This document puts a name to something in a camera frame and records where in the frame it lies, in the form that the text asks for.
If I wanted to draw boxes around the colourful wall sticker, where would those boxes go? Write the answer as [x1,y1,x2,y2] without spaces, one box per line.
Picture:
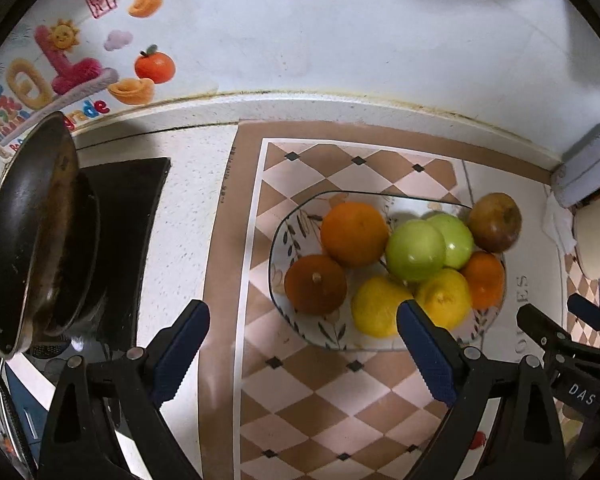
[0,0,178,161]

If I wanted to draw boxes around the olive brown round pear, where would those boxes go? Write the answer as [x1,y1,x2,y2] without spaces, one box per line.
[467,192,523,253]

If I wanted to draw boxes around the checkered brown table mat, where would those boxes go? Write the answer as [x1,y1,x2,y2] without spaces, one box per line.
[202,119,600,480]

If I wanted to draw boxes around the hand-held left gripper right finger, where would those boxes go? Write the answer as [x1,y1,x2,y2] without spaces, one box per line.
[396,300,568,480]

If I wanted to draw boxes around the yellow lemon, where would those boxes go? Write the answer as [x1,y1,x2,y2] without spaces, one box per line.
[351,276,416,338]
[414,268,473,332]

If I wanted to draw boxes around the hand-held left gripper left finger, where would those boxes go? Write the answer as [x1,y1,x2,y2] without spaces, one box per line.
[37,300,211,480]

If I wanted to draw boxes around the reddish brown round pear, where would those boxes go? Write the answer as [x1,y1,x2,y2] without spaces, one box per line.
[284,254,348,315]

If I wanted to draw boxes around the green apple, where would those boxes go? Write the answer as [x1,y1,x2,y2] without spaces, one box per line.
[385,219,447,282]
[426,212,476,270]

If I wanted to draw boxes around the black wok with metal handle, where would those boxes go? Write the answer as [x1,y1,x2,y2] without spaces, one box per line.
[0,110,101,361]

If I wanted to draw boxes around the white tissue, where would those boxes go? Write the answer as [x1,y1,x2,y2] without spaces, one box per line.
[542,195,578,256]

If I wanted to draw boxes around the orange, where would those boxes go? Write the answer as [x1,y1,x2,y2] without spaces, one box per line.
[461,251,506,310]
[320,202,390,268]

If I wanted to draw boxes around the floral oval plate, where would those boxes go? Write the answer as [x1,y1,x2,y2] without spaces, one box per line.
[269,190,507,352]

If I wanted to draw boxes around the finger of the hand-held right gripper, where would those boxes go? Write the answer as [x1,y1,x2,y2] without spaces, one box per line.
[516,303,581,361]
[566,293,600,350]

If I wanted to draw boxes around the black glass gas stove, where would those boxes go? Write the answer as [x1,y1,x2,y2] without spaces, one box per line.
[27,156,173,441]

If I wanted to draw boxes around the blue cabinet front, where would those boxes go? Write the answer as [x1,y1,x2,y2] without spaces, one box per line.
[2,360,61,480]

